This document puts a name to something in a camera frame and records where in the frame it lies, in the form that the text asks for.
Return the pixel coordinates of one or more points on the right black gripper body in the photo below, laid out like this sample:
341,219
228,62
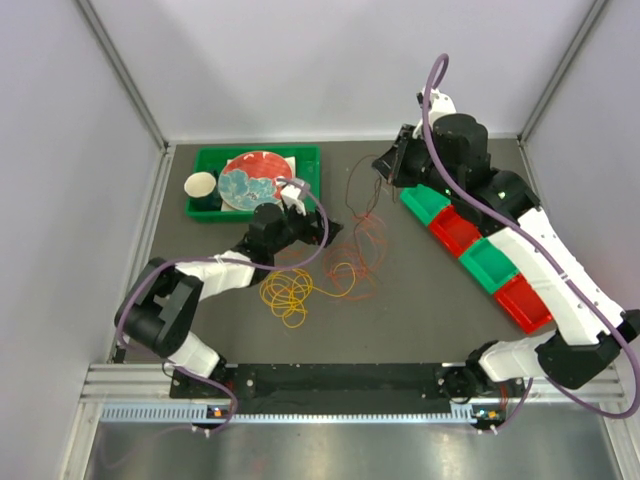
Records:
412,164

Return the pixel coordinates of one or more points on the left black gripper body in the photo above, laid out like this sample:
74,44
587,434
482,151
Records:
295,226

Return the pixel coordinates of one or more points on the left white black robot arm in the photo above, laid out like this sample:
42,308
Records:
158,311

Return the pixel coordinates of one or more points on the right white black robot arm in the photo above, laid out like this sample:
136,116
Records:
591,329

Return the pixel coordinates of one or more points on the red blue floral plate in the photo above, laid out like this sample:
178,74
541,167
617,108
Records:
256,180

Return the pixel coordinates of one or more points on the green bin far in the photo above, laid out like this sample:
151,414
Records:
424,202

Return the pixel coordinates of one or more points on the green plastic tray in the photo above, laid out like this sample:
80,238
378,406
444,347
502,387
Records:
248,177

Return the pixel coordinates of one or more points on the cream paper cup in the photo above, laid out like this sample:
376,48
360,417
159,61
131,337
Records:
200,185

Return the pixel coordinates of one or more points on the red bin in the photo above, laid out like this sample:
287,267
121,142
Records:
455,233
523,305

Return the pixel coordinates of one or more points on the red bin near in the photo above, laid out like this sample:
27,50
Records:
523,305

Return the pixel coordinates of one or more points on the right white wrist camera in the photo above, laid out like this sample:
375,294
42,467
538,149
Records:
440,105

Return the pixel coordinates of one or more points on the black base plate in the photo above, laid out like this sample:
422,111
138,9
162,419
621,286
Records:
352,389

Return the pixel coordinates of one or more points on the aluminium frame rail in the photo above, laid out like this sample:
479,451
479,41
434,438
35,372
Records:
152,382

